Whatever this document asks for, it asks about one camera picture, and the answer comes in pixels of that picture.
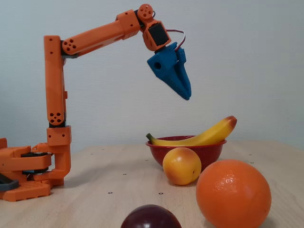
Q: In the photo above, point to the dark purple plastic plum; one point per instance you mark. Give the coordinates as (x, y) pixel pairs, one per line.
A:
(150, 218)

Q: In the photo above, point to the dark grey base clamp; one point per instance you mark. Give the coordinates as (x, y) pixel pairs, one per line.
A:
(10, 185)

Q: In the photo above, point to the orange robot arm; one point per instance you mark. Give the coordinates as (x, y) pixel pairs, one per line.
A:
(54, 83)

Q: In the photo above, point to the yellow plastic banana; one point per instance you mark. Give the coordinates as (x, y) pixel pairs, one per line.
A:
(213, 135)

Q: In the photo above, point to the red speckled bowl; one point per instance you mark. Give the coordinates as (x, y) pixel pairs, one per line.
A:
(209, 154)

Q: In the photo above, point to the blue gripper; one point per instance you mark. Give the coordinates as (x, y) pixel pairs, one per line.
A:
(164, 63)

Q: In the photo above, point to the orange plastic orange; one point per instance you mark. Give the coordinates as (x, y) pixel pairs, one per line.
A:
(232, 194)

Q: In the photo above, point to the yellow-orange plastic peach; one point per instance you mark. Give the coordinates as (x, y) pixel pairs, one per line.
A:
(181, 166)

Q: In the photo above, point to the orange robot base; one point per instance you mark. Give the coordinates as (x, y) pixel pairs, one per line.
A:
(23, 191)

